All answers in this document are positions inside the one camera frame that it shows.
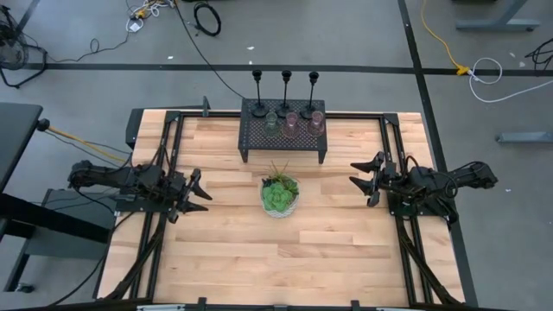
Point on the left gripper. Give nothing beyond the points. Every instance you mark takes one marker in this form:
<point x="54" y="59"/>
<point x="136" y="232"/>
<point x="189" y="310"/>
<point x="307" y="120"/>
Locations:
<point x="174" y="214"/>

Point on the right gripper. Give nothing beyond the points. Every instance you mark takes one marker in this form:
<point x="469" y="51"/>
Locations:
<point x="374" y="201"/>

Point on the pink glass votive holder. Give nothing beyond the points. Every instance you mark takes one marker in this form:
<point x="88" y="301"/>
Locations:
<point x="316" y="124"/>
<point x="291" y="125"/>

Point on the black candlestick holder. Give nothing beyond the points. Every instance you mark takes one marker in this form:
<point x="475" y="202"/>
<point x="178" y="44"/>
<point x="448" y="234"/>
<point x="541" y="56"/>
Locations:
<point x="309" y="113"/>
<point x="284" y="111"/>
<point x="259" y="111"/>

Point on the green glass votive holder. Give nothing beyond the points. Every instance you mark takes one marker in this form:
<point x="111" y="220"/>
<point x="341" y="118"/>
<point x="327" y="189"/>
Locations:
<point x="271" y="124"/>

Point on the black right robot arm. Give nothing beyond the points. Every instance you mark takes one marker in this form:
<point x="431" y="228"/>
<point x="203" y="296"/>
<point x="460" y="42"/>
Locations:
<point x="471" y="175"/>

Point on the potted green succulent plant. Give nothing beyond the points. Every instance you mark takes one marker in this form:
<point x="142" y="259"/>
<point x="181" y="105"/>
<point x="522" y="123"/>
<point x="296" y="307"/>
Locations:
<point x="278" y="196"/>

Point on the black perforated metal shelf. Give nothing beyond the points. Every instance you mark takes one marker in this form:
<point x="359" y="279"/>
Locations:
<point x="259" y="140"/>

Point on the grey metal desk leg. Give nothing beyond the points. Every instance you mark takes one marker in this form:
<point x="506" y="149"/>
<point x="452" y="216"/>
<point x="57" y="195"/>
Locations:
<point x="497" y="25"/>
<point x="525" y="137"/>

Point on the black desk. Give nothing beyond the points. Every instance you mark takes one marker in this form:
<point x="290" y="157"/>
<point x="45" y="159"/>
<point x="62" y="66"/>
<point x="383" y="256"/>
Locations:
<point x="17" y="134"/>

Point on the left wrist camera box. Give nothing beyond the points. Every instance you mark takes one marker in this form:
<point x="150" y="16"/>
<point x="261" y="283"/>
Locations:
<point x="175" y="186"/>

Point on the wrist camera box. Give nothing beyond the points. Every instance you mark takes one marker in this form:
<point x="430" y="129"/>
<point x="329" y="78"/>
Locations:
<point x="395" y="181"/>
<point x="175" y="186"/>

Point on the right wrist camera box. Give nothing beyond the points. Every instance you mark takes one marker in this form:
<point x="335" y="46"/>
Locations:
<point x="395" y="181"/>

